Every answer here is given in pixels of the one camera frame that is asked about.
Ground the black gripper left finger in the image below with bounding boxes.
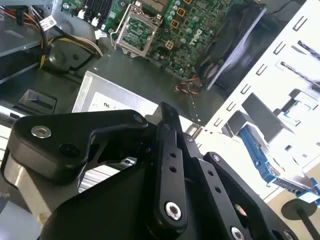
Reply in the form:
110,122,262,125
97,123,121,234
0,101,189,235

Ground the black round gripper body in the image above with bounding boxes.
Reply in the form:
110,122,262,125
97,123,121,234
39,161,227,240

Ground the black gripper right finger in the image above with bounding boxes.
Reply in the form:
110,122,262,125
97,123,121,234
181,132,296,240

